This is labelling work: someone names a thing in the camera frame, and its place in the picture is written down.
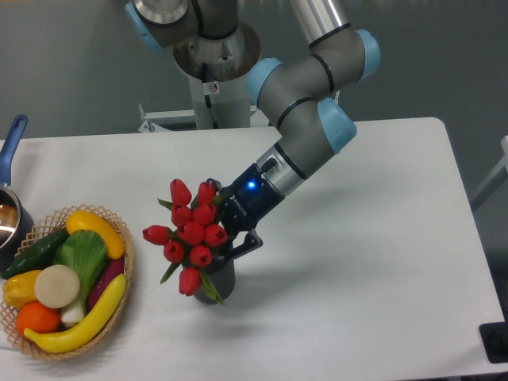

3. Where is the yellow banana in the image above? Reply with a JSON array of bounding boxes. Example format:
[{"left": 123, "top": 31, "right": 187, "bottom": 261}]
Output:
[{"left": 24, "top": 274, "right": 127, "bottom": 354}]

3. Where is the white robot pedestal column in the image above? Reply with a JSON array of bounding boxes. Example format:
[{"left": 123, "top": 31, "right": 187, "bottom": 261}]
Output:
[{"left": 173, "top": 21, "right": 261, "bottom": 129}]

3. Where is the black device at edge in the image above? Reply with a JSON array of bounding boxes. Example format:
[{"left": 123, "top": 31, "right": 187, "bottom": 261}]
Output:
[{"left": 479, "top": 321, "right": 507, "bottom": 364}]

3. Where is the yellow bell pepper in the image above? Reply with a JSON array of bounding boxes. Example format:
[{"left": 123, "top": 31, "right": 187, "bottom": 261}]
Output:
[{"left": 2, "top": 270, "right": 42, "bottom": 310}]

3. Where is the beige round disc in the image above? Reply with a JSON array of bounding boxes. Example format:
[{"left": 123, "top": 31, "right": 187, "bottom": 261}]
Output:
[{"left": 34, "top": 264, "right": 80, "bottom": 309}]

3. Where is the green bok choy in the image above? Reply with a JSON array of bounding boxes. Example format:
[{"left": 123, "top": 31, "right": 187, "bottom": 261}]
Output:
[{"left": 52, "top": 230, "right": 107, "bottom": 328}]

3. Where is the blue handled saucepan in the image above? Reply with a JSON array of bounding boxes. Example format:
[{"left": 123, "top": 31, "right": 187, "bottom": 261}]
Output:
[{"left": 1, "top": 114, "right": 34, "bottom": 271}]

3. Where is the orange fruit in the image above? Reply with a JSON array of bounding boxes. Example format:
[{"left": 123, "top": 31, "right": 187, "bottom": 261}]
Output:
[{"left": 16, "top": 302, "right": 60, "bottom": 337}]

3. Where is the purple sweet potato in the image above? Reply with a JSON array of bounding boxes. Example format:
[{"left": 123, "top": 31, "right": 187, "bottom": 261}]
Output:
[{"left": 87, "top": 258, "right": 125, "bottom": 311}]

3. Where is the woven wicker basket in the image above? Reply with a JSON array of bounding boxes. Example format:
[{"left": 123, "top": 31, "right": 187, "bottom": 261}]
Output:
[{"left": 1, "top": 204, "right": 134, "bottom": 361}]

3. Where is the yellow squash upper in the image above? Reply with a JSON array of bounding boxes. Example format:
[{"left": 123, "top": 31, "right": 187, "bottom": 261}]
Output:
[{"left": 65, "top": 210, "right": 126, "bottom": 260}]

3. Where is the white furniture leg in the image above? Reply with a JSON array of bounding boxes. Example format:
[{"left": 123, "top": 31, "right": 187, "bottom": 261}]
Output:
[{"left": 470, "top": 136, "right": 507, "bottom": 213}]

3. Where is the green cucumber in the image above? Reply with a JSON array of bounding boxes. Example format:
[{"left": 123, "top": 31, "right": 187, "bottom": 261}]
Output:
[{"left": 1, "top": 229, "right": 69, "bottom": 279}]

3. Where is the dark grey ribbed vase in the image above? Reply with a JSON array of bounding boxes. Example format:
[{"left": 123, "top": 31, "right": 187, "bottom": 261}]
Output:
[{"left": 194, "top": 258, "right": 236, "bottom": 305}]

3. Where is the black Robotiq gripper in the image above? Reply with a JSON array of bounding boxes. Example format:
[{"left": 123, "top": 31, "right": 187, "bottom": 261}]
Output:
[{"left": 205, "top": 163, "right": 285, "bottom": 260}]

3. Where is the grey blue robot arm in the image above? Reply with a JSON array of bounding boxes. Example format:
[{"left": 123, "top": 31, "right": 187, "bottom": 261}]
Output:
[{"left": 125, "top": 1, "right": 380, "bottom": 260}]

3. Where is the red tulip bouquet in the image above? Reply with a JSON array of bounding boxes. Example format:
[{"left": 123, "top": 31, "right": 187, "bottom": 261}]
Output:
[{"left": 142, "top": 179, "right": 229, "bottom": 297}]

